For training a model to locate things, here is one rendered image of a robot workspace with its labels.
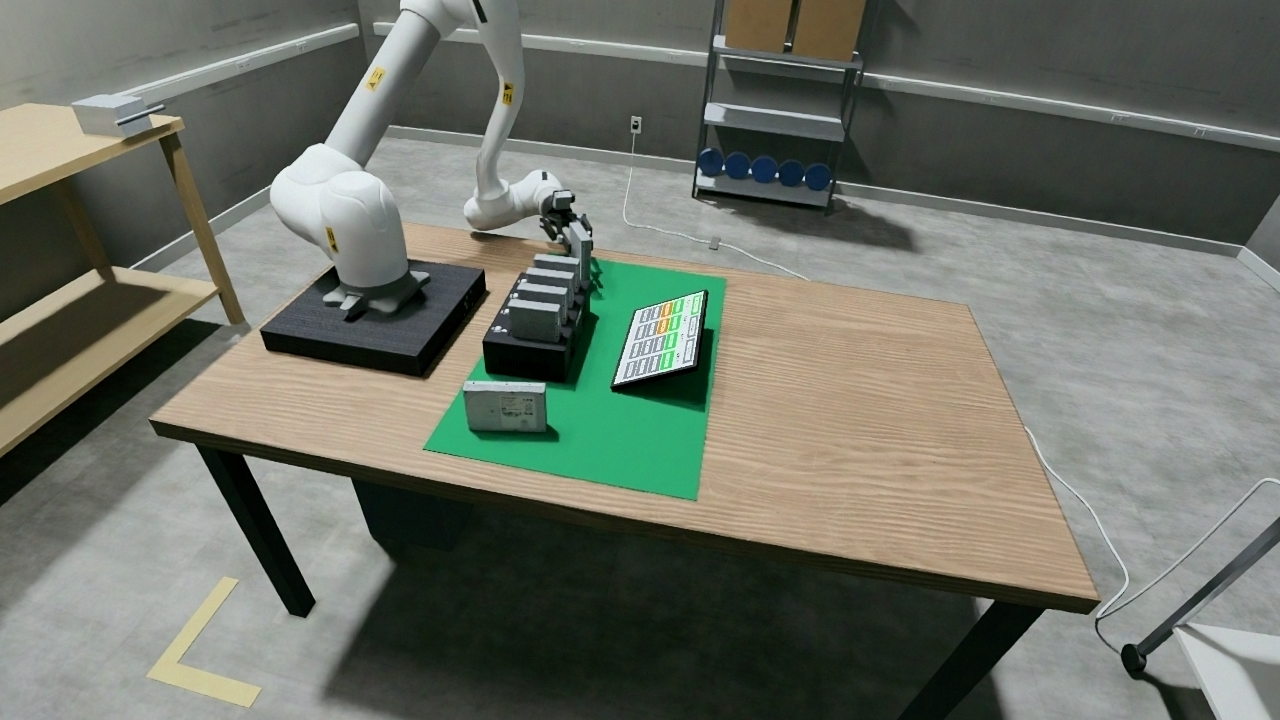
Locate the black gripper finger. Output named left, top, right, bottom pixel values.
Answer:
left=564, top=211, right=593, bottom=251
left=539, top=213, right=571, bottom=254

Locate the green mat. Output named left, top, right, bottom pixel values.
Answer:
left=422, top=258, right=726, bottom=501

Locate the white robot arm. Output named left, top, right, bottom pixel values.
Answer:
left=270, top=0, right=576, bottom=318

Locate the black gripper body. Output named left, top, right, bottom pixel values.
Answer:
left=541, top=197, right=577, bottom=228

